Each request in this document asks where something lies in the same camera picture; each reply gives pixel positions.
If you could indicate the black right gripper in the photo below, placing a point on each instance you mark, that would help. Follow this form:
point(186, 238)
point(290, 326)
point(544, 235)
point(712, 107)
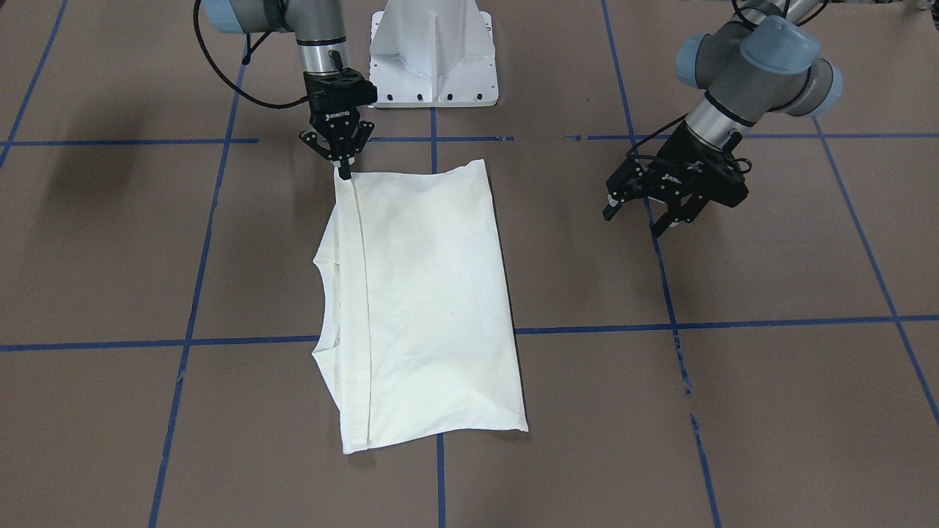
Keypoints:
point(339, 117)

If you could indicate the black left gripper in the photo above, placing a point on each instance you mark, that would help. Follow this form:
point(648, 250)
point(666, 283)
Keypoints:
point(671, 174)

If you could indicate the cream long-sleeve cat shirt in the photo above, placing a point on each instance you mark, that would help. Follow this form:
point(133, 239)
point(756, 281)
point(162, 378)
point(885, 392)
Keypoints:
point(417, 337)

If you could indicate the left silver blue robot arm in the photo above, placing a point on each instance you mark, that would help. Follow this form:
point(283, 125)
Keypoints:
point(761, 61)

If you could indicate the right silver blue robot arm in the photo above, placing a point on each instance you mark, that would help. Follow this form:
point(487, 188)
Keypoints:
point(316, 25)

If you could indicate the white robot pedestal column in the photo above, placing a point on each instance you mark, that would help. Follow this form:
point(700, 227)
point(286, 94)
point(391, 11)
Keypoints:
point(433, 54)

